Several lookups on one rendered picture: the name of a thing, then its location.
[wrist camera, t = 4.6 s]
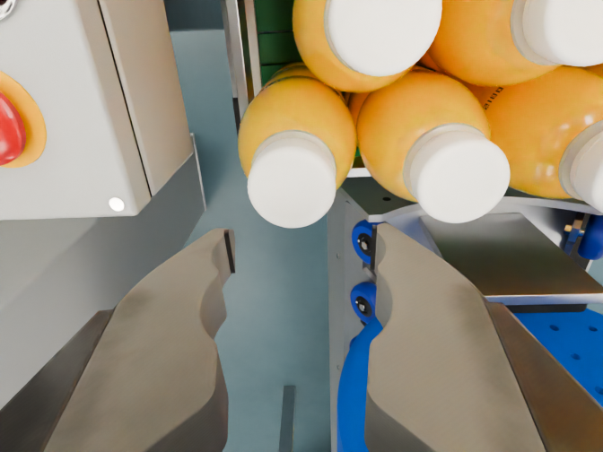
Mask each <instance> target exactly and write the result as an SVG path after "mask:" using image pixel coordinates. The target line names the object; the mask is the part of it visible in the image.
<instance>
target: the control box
mask: <svg viewBox="0 0 603 452"><path fill-rule="evenodd" d="M0 92H1V93H3V95H4V96H5V97H6V98H7V99H8V100H9V101H11V102H12V104H13V105H14V106H15V108H16V109H17V111H18V112H19V114H20V116H21V118H22V121H23V124H24V126H25V131H26V144H25V148H24V150H23V152H22V154H21V155H20V156H19V157H18V158H17V159H16V160H14V161H12V162H9V163H7V164H5V165H1V166H0V221H2V220H30V219H57V218H85V217H112V216H134V215H137V214H139V213H140V212H141V211H142V209H143V208H144V207H145V206H146V205H147V204H148V203H149V202H150V200H151V197H152V196H154V195H155V194H156V193H157V192H158V191H159V190H160V189H161V187H162V186H163V185H164V184H165V183H166V182H167V181H168V180H169V179H170V178H171V177H172V176H173V174H174V173H175V172H176V171H177V170H178V169H179V168H180V167H181V166H182V165H183V164H184V163H185V162H186V160H187V159H188V158H189V157H190V156H191V155H192V154H193V147H192V143H191V138H190V133H189V129H188V121H187V116H186V111H185V107H184V102H183V98H182V93H181V89H180V84H179V75H178V70H177V66H176V61H175V56H174V52H173V47H172V43H171V38H170V30H169V25H168V21H167V16H166V12H165V7H164V2H163V0H2V1H1V2H0Z"/></svg>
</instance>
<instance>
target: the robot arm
mask: <svg viewBox="0 0 603 452"><path fill-rule="evenodd" d="M370 270H374V272H375V273H376V275H377V276H378V277H377V290H376V305H375V316H376V318H377V319H378V320H379V321H380V323H381V325H382V327H383V329H382V330H381V332H380V333H379V334H378V335H377V336H376V337H375V338H374V339H373V340H372V341H371V344H370V350H369V363H368V378H367V392H366V407H365V424H364V441H365V445H366V447H367V448H368V450H369V452H603V407H602V406H601V405H600V404H599V403H598V402H597V401H596V400H595V399H594V398H593V397H592V396H591V394H590V393H589V392H588V391H587V390H586V389H585V388H584V387H583V386H582V385H581V384H580V383H579V382H578V381H577V380H576V379H575V378H574V377H573V376H572V375H571V374H570V372H569V371H568V370H567V369H566V368H565V367H564V366H563V365H562V364H561V363H560V362H559V361H558V360H557V359H556V358H555V357H554V356H553V355H552V354H551V353H550V352H549V350H548V349H547V348H546V347H545V346H544V345H543V344H542V343H541V342H540V341H539V340H538V339H537V338H536V337H535V336H534V335H533V334H532V333H531V332H530V331H529V330H528V329H527V328H526V327H525V326H524V325H523V324H522V323H521V322H520V321H519V320H518V319H517V318H516V317H515V316H514V315H513V314H512V313H511V312H510V311H509V310H508V309H507V307H506V306H505V305H504V304H503V303H502V302H489V301H488V300H487V298H486V297H485V296H484V295H483V294H482V293H481V292H480V291H479V290H478V289H477V288H476V286H475V285H474V284H473V283H472V282H470V281H469V280H468V279H467V278H466V277H465V276H464V275H463V274H461V273H460V272H459V271H458V270H457V269H455V268H454V267H453V266H451V265H450V264H448V263H447V262H446V261H444V260H443V259H442V258H440V257H439V256H437V255H435V254H434V253H433V252H432V251H430V250H429V249H427V248H425V247H424V246H422V245H421V244H419V243H418V242H416V241H415V240H413V239H411V238H410V237H408V236H407V235H406V234H404V233H403V232H401V231H400V230H398V229H396V228H395V227H393V226H392V225H390V224H388V223H381V224H379V225H372V232H371V265H370ZM231 274H235V237H234V231H233V230H228V229H213V230H210V231H209V232H207V233H206V234H205V235H204V236H202V237H201V238H199V239H197V240H196V241H194V242H193V243H192V244H190V245H189V246H187V247H186V248H184V249H182V250H181V251H180V252H179V253H177V254H176V255H174V256H173V257H171V258H170V259H168V260H167V261H165V262H164V263H162V264H161V265H159V266H158V267H156V268H155V269H154V270H153V271H151V272H150V273H149V274H148V275H147V276H146V277H145V278H144V279H142V280H141V281H140V282H139V283H138V284H137V285H136V286H135V287H134V288H133V289H132V290H131V291H130V292H129V293H128V294H127V295H126V296H125V297H124V298H123V299H122V300H121V301H120V302H119V303H118V304H117V305H116V307H115V308H114V309H107V310H99V311H98V312H97V313H96V314H95V315H94V316H93V317H92V318H91V319H90V320H89V321H88V322H87V323H86V324H85V325H84V326H83V327H82V328H81V329H80V330H79V331H78V332H77V333H76V334H75V335H74V336H73V337H72V338H71V339H70V340H69V341H68V342H67V343H66V344H65V345H64V346H63V347H62V348H61V349H60V350H59V351H58V352H57V353H56V354H55V355H54V356H53V357H52V358H51V359H50V360H49V361H48V362H47V363H46V364H45V365H44V366H43V367H42V368H41V369H40V370H39V371H38V372H37V373H36V374H35V375H34V376H33V377H32V379H31V380H30V381H29V382H28V383H27V384H26V385H25V386H24V387H23V388H22V389H21V390H20V391H19V392H18V393H17V394H16V395H15V396H14V397H13V398H12V399H11V400H10V401H9V402H8V403H7V404H6V405H5V406H4V407H3V408H2V409H1V410H0V452H222V451H223V449H224V447H225V445H226V442H227V439H228V407H229V397H228V393H227V388H226V385H225V381H224V376H223V369H222V365H221V362H220V357H219V353H218V349H217V345H216V343H215V341H214V338H215V336H216V334H217V332H218V330H219V328H220V327H221V325H222V324H223V322H224V321H225V319H226V318H227V312H226V307H225V303H224V298H223V286H224V285H225V283H226V281H227V280H228V279H229V278H230V276H231Z"/></svg>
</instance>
